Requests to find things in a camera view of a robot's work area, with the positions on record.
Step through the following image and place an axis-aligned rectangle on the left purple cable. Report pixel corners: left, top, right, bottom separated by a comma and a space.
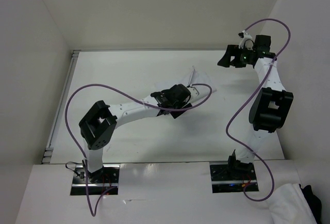
64, 83, 212, 217

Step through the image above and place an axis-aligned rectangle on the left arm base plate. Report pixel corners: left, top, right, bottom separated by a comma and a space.
70, 164, 120, 196

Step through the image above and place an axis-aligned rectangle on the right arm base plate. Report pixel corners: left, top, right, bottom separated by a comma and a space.
209, 162, 259, 194

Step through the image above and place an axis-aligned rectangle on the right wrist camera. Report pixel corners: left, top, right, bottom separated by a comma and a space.
238, 30, 253, 49

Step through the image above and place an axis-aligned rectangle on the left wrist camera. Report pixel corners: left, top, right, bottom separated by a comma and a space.
187, 86, 200, 99

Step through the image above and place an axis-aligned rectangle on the white cloth pile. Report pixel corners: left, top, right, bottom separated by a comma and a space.
266, 183, 317, 224

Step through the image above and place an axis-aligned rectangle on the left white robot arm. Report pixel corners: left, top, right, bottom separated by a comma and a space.
79, 84, 199, 183

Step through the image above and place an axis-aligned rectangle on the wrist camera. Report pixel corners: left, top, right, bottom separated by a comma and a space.
187, 86, 200, 99
238, 30, 253, 49

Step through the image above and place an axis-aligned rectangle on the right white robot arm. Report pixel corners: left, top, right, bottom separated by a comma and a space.
218, 31, 293, 179

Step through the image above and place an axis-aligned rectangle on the black cloth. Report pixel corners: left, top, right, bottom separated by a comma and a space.
301, 185, 322, 224

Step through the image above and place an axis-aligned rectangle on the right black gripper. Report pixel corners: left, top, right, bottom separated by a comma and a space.
217, 44, 253, 68

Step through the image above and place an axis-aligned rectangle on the white skirt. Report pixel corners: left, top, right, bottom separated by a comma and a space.
155, 66, 217, 103

